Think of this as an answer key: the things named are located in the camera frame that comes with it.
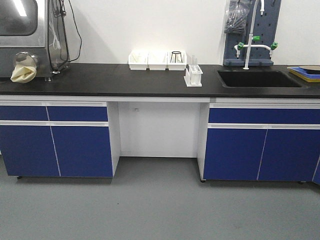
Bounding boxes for black lab sink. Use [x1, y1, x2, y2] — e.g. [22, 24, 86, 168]
[218, 70, 303, 88]

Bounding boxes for right blue cabinet unit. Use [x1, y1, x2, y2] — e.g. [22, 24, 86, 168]
[197, 103, 320, 184]

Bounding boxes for white right storage bin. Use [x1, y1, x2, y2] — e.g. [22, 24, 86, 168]
[167, 50, 187, 71]

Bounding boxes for white left storage bin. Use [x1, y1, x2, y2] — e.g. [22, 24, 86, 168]
[128, 50, 149, 71]

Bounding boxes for blue tray with dark disc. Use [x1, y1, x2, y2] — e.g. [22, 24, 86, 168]
[299, 65, 320, 74]

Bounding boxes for left blue cabinet unit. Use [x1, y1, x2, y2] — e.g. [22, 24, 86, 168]
[0, 100, 121, 178]

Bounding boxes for blue cabinet unit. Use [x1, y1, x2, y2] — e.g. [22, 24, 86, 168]
[0, 100, 121, 178]
[197, 103, 320, 184]

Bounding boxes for white lab faucet green knobs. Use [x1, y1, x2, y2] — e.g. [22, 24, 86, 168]
[234, 0, 278, 70]

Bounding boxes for stainless steel glove box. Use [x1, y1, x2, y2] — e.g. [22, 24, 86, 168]
[0, 0, 70, 78]

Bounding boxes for white storage bin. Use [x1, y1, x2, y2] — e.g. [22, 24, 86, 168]
[167, 50, 187, 71]
[128, 50, 149, 71]
[148, 51, 168, 71]

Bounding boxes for yellow tray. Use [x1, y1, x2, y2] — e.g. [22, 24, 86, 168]
[287, 66, 320, 83]

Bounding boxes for clear plastic bag of pegs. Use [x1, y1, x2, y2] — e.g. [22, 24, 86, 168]
[224, 0, 252, 35]

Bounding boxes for clear glass test tube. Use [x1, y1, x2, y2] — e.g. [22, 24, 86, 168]
[191, 55, 195, 65]

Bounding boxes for blue grey pegboard drying rack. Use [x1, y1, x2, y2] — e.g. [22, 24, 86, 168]
[223, 0, 281, 67]

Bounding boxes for white test tube rack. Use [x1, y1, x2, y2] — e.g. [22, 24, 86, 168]
[184, 64, 203, 87]

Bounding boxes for black wire tripod stand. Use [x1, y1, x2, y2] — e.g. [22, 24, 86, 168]
[170, 51, 183, 63]

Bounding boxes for white middle storage bin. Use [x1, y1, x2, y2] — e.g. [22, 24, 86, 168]
[148, 51, 168, 71]

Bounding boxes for cream rubber glove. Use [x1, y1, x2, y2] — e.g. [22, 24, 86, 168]
[10, 55, 37, 84]

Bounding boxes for black power cable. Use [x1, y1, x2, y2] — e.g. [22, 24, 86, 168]
[66, 0, 83, 63]

